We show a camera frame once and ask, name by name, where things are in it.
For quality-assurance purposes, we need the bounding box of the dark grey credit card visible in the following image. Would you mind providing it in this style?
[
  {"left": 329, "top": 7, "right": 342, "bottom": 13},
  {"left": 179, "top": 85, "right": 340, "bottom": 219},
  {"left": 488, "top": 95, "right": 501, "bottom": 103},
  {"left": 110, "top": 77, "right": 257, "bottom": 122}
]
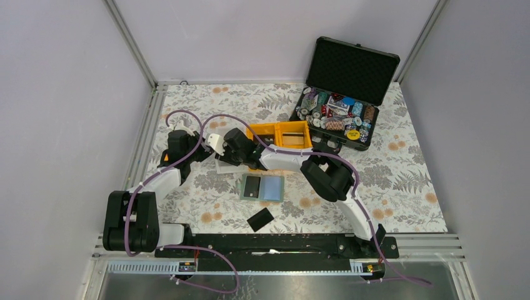
[{"left": 242, "top": 176, "right": 261, "bottom": 199}]

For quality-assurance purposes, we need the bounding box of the yellow double storage bin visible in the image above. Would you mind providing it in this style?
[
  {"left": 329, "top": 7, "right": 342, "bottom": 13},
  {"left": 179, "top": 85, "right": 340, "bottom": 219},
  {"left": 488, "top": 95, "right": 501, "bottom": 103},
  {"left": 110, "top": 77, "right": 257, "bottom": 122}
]
[{"left": 246, "top": 121, "right": 313, "bottom": 149}]

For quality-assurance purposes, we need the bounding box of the black credit card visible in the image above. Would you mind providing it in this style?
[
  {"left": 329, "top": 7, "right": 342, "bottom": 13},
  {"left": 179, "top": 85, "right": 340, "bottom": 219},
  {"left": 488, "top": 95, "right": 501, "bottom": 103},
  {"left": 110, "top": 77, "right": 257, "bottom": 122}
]
[{"left": 247, "top": 207, "right": 274, "bottom": 233}]

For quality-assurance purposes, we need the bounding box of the white storage bin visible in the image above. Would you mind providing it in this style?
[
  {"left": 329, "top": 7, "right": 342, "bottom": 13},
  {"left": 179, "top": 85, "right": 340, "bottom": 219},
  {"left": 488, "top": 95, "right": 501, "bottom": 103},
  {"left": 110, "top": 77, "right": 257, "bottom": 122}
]
[{"left": 215, "top": 160, "right": 248, "bottom": 174}]

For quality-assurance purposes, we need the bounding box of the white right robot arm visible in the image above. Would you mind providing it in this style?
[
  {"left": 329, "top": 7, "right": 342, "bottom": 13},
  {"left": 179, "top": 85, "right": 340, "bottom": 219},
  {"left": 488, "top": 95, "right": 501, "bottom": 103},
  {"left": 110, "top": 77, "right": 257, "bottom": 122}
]
[{"left": 206, "top": 128, "right": 386, "bottom": 258}]

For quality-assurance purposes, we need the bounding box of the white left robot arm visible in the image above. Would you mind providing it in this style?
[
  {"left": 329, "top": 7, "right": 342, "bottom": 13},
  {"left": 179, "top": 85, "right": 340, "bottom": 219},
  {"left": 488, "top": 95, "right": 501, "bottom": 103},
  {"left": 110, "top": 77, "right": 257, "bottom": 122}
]
[{"left": 102, "top": 126, "right": 213, "bottom": 256}]

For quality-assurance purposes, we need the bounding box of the card in yellow bin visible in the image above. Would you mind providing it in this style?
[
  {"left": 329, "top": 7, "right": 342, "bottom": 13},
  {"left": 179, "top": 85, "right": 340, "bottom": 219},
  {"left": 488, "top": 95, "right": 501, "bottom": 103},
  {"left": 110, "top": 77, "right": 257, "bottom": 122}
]
[{"left": 282, "top": 132, "right": 305, "bottom": 147}]

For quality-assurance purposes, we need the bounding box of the floral table mat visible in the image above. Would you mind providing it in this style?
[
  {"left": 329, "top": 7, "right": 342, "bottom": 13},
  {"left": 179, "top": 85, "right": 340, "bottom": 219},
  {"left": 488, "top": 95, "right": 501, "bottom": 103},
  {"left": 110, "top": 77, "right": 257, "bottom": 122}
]
[{"left": 137, "top": 82, "right": 447, "bottom": 234}]

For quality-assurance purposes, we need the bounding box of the orange poker chip stack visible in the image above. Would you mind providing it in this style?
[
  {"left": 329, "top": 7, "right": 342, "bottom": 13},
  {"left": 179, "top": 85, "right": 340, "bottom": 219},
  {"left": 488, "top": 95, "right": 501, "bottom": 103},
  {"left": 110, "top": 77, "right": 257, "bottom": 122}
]
[{"left": 324, "top": 119, "right": 346, "bottom": 131}]

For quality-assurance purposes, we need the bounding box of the yellow big blind chip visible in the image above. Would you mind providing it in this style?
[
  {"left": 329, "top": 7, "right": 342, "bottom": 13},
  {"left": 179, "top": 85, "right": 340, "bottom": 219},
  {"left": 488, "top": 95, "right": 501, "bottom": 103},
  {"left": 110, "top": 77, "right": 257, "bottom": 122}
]
[{"left": 345, "top": 129, "right": 361, "bottom": 141}]

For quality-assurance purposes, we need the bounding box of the black poker chip case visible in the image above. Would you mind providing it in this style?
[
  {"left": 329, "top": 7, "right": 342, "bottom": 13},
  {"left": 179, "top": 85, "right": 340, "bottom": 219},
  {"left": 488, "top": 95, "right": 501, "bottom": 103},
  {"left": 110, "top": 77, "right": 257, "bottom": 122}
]
[{"left": 289, "top": 36, "right": 401, "bottom": 151}]

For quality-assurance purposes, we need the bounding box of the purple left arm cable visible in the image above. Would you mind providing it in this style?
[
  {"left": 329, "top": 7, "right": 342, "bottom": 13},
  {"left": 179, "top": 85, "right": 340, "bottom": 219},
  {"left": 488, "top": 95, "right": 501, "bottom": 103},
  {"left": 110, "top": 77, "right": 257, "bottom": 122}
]
[{"left": 124, "top": 109, "right": 241, "bottom": 295}]

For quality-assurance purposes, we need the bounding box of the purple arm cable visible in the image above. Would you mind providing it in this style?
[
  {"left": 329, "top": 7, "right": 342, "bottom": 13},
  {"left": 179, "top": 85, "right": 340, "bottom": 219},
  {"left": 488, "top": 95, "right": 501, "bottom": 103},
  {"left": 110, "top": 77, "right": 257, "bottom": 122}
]
[
  {"left": 124, "top": 109, "right": 241, "bottom": 295},
  {"left": 198, "top": 114, "right": 434, "bottom": 289}
]

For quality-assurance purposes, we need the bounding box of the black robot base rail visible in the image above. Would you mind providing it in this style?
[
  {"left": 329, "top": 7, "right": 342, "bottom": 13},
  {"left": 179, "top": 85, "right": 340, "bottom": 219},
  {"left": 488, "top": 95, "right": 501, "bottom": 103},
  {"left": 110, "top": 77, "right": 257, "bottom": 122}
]
[{"left": 155, "top": 225, "right": 399, "bottom": 272}]

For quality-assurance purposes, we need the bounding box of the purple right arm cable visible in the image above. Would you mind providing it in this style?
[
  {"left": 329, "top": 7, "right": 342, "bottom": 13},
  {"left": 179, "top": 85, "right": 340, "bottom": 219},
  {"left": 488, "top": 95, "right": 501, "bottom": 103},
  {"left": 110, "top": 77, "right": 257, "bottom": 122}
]
[{"left": 198, "top": 114, "right": 434, "bottom": 289}]

